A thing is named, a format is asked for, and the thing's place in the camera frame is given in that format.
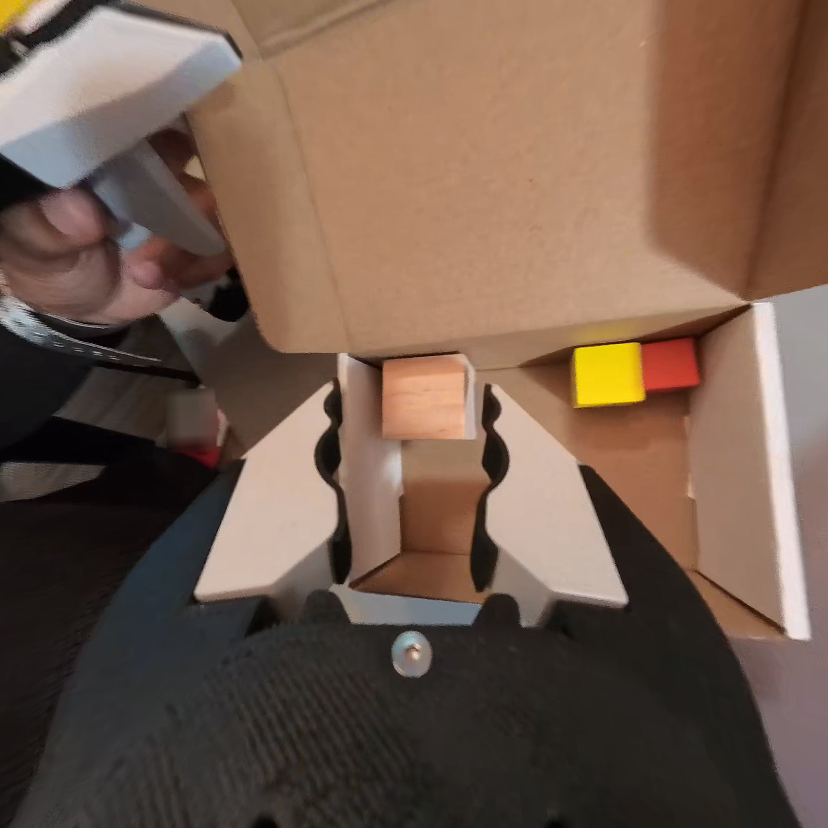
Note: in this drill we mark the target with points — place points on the yellow cube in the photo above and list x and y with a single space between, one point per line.
607 375

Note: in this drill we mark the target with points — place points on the white cardboard box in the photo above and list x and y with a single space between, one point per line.
485 181

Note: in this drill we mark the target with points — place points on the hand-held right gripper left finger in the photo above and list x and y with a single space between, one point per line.
271 524

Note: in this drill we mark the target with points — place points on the person's left forearm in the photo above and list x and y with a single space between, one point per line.
39 394

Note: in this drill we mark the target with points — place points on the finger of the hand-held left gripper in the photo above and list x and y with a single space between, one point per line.
110 90

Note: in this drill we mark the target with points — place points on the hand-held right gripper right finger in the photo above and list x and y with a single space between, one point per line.
556 524

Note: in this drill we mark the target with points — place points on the red cube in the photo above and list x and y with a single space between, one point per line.
673 365

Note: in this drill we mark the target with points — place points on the person's left hand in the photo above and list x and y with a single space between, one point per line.
64 259

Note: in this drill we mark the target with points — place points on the pink printed card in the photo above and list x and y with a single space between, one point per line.
194 420

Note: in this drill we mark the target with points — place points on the wooden block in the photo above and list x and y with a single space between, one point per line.
424 401

